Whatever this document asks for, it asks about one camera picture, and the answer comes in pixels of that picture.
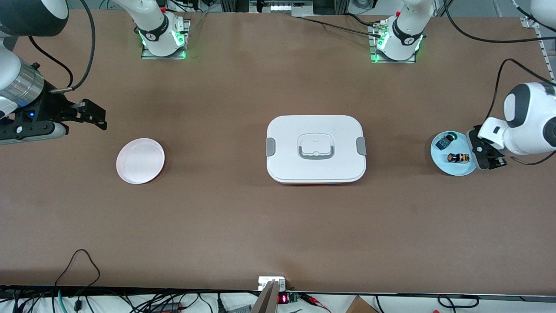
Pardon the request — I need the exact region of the light blue round plate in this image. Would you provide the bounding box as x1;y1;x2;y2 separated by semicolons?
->
430;130;480;177

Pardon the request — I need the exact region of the pink round plate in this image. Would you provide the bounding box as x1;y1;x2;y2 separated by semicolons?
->
116;138;166;185

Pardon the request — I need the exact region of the brown cardboard piece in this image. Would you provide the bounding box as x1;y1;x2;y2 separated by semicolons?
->
345;296;381;313

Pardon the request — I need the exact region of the white lit device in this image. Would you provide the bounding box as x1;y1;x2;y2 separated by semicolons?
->
269;3;314;12

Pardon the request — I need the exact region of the red black clip lead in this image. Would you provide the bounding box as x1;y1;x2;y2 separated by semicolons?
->
300;293;331;312

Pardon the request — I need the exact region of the grey aluminium bar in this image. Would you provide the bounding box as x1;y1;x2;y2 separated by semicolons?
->
250;280;281;313

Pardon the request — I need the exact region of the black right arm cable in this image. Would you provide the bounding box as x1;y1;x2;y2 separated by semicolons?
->
27;0;97;93

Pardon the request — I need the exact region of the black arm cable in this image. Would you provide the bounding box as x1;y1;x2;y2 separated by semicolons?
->
27;0;97;93
443;0;556;166

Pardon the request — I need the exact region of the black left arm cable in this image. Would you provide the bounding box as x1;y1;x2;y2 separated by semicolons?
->
443;0;556;166

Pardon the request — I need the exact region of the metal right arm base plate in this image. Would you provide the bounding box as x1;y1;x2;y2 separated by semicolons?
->
141;20;191;60

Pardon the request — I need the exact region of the black looped cable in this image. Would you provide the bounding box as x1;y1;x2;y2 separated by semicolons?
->
54;249;101;300

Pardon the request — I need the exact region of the aluminium edge rail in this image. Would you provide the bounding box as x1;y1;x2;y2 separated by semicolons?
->
520;15;556;85

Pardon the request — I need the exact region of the black flat coiled cable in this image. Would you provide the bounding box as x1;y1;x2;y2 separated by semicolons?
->
437;295;480;308

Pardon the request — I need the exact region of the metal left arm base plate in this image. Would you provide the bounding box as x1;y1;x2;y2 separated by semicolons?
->
368;24;417;64

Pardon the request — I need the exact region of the white lunch box grey handle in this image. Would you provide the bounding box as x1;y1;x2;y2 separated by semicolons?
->
266;115;367;185

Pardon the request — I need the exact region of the black cable across table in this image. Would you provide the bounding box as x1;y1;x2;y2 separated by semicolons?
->
299;15;387;40

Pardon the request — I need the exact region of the aluminium frame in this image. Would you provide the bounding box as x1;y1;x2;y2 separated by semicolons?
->
219;0;350;17

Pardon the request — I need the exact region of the silver metal bracket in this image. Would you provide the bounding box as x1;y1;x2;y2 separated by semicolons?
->
258;276;287;292

